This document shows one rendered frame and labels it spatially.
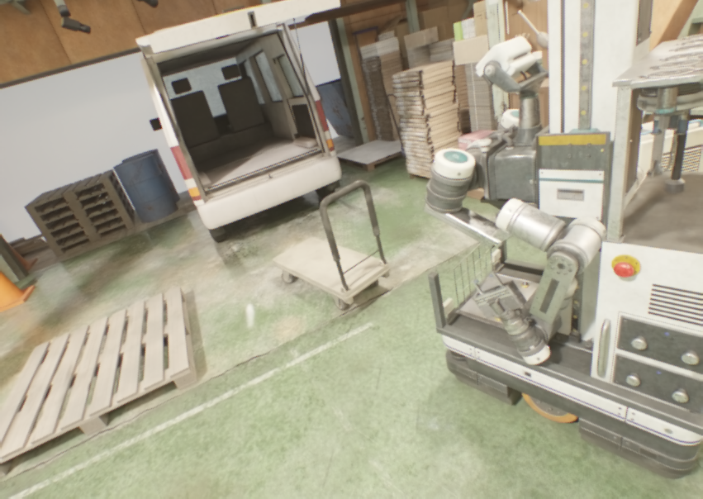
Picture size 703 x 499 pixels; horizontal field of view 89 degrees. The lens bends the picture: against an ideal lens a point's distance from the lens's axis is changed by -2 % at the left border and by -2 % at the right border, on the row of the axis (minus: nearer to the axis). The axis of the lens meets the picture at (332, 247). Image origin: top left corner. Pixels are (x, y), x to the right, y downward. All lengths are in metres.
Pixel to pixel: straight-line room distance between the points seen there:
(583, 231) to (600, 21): 0.50
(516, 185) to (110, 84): 6.71
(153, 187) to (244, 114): 1.70
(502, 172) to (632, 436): 0.87
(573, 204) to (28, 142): 7.29
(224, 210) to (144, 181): 2.54
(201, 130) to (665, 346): 5.07
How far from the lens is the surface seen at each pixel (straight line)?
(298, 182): 3.64
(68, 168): 7.48
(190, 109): 5.38
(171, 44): 2.48
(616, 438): 1.51
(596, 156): 1.16
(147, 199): 5.97
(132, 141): 7.30
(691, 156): 2.98
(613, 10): 1.15
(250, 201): 3.55
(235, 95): 5.46
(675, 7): 4.80
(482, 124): 3.97
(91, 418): 2.41
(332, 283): 2.22
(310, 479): 1.65
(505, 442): 1.63
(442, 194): 1.20
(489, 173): 1.26
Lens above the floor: 1.35
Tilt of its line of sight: 26 degrees down
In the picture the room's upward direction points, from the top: 16 degrees counter-clockwise
